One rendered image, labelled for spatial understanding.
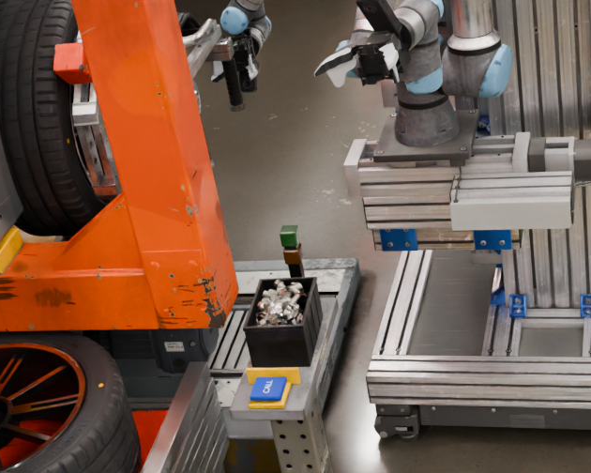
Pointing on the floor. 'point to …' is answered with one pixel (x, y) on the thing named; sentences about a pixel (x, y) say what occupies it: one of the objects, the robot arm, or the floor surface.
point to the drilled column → (302, 442)
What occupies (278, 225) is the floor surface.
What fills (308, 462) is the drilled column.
